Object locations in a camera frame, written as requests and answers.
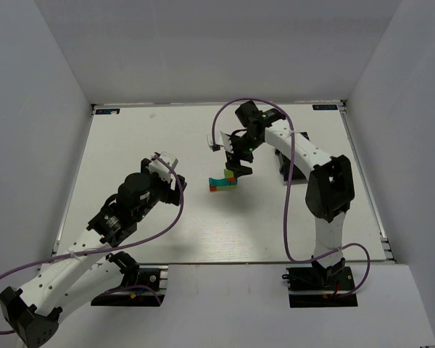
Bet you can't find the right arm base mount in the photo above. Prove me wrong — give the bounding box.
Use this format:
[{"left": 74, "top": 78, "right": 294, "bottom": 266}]
[{"left": 281, "top": 267, "right": 358, "bottom": 309}]

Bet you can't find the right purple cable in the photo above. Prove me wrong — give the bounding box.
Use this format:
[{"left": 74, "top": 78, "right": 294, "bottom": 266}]
[{"left": 210, "top": 96, "right": 371, "bottom": 299}]

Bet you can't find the long green block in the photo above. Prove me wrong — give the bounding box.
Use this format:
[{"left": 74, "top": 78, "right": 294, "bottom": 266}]
[{"left": 216, "top": 185, "right": 237, "bottom": 191}]

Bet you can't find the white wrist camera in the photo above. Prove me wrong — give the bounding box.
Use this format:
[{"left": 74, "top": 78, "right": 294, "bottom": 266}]
[
  {"left": 207, "top": 131, "right": 233, "bottom": 153},
  {"left": 147, "top": 152, "right": 178, "bottom": 183}
]

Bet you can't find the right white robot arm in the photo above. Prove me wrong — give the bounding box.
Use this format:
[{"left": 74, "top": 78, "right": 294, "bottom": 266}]
[{"left": 220, "top": 101, "right": 355, "bottom": 286}]

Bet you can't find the left blue corner label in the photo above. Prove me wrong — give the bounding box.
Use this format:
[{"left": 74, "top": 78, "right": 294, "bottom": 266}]
[{"left": 95, "top": 108, "right": 120, "bottom": 115}]

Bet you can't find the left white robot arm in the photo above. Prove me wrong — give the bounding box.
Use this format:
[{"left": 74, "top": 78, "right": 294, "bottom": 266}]
[{"left": 0, "top": 152, "right": 186, "bottom": 347}]

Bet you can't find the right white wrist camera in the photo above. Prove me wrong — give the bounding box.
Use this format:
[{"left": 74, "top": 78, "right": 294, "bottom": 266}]
[{"left": 207, "top": 131, "right": 233, "bottom": 153}]

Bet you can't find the purple cable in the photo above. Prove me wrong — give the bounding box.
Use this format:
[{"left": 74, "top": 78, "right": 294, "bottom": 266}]
[
  {"left": 210, "top": 96, "right": 371, "bottom": 299},
  {"left": 0, "top": 153, "right": 184, "bottom": 334}
]

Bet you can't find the teal arch block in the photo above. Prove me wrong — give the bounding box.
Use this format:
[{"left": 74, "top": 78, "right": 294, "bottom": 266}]
[{"left": 209, "top": 178, "right": 228, "bottom": 187}]

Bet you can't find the blue corner label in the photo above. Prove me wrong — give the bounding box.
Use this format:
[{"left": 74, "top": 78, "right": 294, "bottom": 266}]
[
  {"left": 312, "top": 104, "right": 338, "bottom": 111},
  {"left": 95, "top": 108, "right": 120, "bottom": 115}
]

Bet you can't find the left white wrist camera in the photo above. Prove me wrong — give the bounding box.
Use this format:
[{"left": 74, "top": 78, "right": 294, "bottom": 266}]
[{"left": 147, "top": 152, "right": 178, "bottom": 183}]

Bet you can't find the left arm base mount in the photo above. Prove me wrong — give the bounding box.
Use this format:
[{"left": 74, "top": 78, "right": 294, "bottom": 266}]
[{"left": 91, "top": 265, "right": 168, "bottom": 307}]

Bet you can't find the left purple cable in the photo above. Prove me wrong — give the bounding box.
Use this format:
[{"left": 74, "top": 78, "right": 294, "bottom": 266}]
[{"left": 0, "top": 153, "right": 184, "bottom": 334}]

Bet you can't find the right blue corner label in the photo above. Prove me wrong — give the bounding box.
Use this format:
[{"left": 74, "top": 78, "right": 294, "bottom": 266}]
[{"left": 312, "top": 104, "right": 338, "bottom": 111}]

